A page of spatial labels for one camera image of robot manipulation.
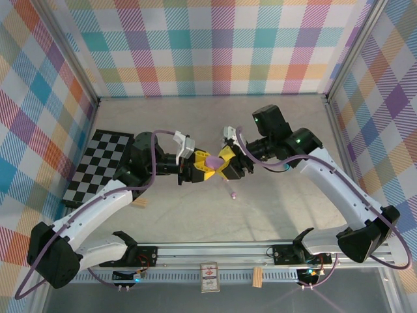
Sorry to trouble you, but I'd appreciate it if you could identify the purple earbud charging case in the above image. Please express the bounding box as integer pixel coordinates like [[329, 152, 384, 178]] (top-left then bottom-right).
[[204, 155, 226, 171]]

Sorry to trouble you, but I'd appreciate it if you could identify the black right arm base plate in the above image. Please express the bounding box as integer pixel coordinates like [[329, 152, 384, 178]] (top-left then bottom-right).
[[272, 244, 334, 265]]

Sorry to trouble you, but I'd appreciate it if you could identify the aluminium corner post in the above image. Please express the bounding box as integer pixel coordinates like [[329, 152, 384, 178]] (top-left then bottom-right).
[[31, 0, 101, 107], [324, 0, 392, 105]]

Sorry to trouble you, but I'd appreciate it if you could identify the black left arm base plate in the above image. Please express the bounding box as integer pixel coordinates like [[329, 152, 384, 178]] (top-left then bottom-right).
[[132, 246, 160, 267]]

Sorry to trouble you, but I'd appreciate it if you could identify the black white checkerboard plate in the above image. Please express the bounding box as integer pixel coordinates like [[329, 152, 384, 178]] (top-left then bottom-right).
[[61, 129, 136, 209]]

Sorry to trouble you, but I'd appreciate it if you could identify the perforated metal cable tray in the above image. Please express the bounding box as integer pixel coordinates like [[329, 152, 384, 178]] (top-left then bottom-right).
[[78, 269, 302, 284]]

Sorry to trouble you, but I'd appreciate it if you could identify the small circuit board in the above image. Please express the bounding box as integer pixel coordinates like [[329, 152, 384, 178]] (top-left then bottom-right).
[[112, 269, 147, 282], [298, 267, 326, 282]]

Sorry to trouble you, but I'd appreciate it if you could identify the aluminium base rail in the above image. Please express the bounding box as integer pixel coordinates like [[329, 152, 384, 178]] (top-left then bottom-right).
[[35, 241, 395, 272]]

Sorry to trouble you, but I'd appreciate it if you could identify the playing card box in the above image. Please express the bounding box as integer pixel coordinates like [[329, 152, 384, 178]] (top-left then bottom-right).
[[199, 261, 220, 293]]

